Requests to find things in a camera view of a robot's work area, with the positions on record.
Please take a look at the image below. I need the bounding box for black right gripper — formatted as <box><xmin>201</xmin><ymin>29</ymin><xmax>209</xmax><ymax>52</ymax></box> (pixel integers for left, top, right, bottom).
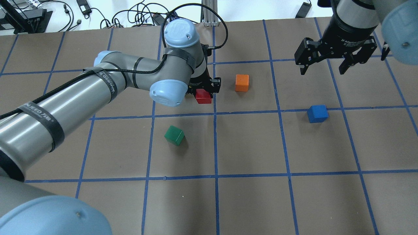
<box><xmin>294</xmin><ymin>15</ymin><xmax>377</xmax><ymax>75</ymax></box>

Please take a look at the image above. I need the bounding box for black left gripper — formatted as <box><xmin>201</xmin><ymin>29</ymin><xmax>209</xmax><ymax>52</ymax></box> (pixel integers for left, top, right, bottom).
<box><xmin>187</xmin><ymin>44</ymin><xmax>221</xmax><ymax>95</ymax></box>

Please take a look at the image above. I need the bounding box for red wooden block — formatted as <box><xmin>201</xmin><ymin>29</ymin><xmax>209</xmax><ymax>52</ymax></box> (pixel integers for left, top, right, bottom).
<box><xmin>194</xmin><ymin>89</ymin><xmax>212</xmax><ymax>104</ymax></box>

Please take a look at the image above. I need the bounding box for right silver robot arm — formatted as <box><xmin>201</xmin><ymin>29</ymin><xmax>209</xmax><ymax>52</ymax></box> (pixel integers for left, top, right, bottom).
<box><xmin>294</xmin><ymin>0</ymin><xmax>418</xmax><ymax>75</ymax></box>

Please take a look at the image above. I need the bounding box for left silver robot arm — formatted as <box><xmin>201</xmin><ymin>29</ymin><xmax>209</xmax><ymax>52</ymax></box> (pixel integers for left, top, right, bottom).
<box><xmin>0</xmin><ymin>18</ymin><xmax>221</xmax><ymax>235</ymax></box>

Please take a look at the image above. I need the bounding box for orange wooden block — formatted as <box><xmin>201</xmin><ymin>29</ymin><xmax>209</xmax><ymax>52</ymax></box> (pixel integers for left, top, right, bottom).
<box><xmin>235</xmin><ymin>74</ymin><xmax>249</xmax><ymax>92</ymax></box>

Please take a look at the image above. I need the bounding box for blue wooden block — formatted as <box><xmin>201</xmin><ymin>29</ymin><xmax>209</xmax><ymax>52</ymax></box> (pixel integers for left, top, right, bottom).
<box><xmin>307</xmin><ymin>104</ymin><xmax>329</xmax><ymax>123</ymax></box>

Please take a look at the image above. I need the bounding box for green wooden block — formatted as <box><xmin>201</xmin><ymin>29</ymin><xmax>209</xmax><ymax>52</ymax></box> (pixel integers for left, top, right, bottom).
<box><xmin>164</xmin><ymin>125</ymin><xmax>185</xmax><ymax>146</ymax></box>

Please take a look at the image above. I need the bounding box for black power adapter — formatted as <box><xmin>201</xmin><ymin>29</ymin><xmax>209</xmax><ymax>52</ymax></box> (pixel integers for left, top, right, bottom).
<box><xmin>295</xmin><ymin>2</ymin><xmax>312</xmax><ymax>18</ymax></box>

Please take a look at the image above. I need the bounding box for black laptop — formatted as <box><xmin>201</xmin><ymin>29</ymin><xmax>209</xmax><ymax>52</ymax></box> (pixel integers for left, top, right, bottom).
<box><xmin>1</xmin><ymin>0</ymin><xmax>53</xmax><ymax>34</ymax></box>

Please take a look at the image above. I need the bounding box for aluminium frame post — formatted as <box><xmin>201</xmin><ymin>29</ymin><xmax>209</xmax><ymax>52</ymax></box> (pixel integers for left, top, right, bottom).
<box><xmin>201</xmin><ymin>0</ymin><xmax>218</xmax><ymax>27</ymax></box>

